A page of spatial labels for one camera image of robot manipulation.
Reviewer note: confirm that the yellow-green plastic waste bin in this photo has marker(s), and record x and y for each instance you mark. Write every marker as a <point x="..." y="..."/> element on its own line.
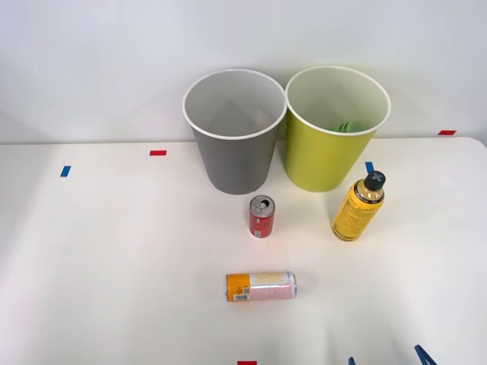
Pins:
<point x="319" y="159"/>

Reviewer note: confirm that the orange and white drink can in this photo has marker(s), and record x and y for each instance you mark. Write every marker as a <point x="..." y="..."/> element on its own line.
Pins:
<point x="262" y="289"/>

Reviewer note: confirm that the red drink can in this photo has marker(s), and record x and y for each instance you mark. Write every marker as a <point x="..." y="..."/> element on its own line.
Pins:
<point x="260" y="224"/>

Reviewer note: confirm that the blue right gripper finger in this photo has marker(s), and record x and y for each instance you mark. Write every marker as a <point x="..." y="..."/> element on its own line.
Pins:
<point x="424" y="358"/>
<point x="352" y="362"/>

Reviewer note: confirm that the grey plastic waste bin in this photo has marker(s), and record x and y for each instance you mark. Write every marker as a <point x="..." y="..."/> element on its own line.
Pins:
<point x="236" y="163"/>

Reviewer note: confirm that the green label plastic bottle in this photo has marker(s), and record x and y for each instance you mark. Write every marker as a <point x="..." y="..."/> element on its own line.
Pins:
<point x="346" y="127"/>

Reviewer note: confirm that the yellow label plastic bottle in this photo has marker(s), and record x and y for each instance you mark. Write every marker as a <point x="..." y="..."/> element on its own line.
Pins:
<point x="354" y="216"/>

